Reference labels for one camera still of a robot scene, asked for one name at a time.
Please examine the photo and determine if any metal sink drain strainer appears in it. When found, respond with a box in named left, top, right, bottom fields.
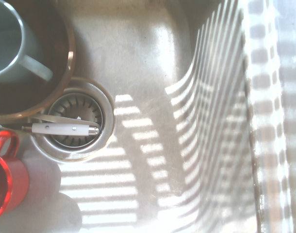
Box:
left=30, top=77, right=116, bottom=163

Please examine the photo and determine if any stainless steel double sink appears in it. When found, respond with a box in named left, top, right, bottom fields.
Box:
left=0, top=0, right=263, bottom=233

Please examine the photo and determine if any brown wooden bowl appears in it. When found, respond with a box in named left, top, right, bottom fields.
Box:
left=0, top=0, right=77, bottom=117

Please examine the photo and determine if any grey ceramic mug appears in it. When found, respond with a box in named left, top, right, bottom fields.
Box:
left=0, top=0, right=54, bottom=83

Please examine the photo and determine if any red mug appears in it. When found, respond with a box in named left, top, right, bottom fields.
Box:
left=0, top=130, right=30, bottom=222

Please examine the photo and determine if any white-handled knife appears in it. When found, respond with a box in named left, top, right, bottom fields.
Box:
left=21, top=114, right=101, bottom=137

